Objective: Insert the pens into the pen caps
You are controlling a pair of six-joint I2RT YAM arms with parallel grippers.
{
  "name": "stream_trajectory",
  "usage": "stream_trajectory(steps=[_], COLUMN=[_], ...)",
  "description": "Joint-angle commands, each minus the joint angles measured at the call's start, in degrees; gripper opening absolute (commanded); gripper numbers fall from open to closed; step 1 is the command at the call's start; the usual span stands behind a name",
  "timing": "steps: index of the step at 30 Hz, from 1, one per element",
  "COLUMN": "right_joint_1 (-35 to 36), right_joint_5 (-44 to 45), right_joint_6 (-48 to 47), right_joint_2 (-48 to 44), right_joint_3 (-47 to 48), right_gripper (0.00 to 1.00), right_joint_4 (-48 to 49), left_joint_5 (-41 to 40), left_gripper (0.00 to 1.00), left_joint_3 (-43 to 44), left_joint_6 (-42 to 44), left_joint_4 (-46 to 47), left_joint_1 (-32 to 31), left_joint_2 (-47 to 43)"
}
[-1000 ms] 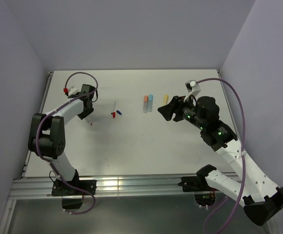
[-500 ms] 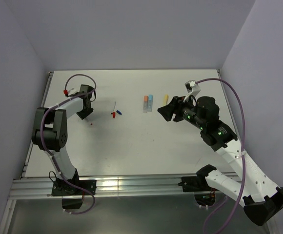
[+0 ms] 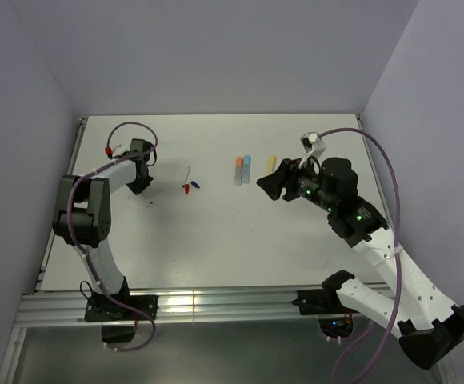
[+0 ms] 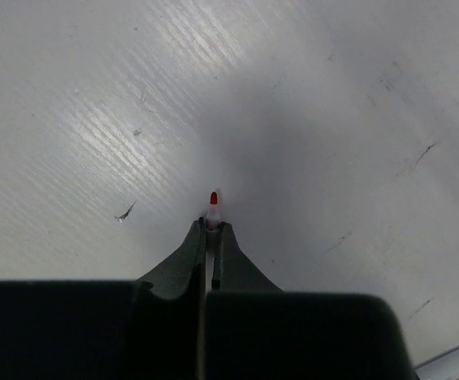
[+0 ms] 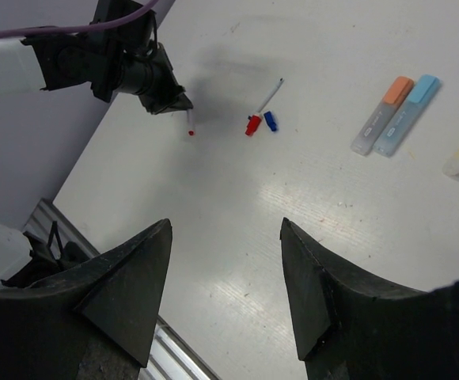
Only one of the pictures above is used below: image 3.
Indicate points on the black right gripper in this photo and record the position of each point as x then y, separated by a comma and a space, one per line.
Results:
286, 176

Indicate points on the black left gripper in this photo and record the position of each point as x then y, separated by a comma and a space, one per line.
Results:
139, 188

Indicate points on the yellow marker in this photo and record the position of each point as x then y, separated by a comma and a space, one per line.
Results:
271, 164

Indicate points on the light blue marker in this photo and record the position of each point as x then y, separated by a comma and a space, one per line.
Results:
246, 164

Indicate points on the orange marker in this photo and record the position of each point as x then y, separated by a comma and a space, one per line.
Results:
238, 171

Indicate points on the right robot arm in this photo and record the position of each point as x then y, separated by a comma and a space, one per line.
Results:
426, 323

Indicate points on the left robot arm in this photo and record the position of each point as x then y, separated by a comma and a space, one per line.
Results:
82, 217

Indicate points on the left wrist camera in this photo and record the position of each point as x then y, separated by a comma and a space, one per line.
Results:
116, 152

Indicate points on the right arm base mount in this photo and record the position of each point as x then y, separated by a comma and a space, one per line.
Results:
336, 322

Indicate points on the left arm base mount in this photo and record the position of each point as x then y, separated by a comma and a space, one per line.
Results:
100, 309

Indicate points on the aluminium rail frame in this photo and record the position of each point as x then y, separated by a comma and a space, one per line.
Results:
226, 253

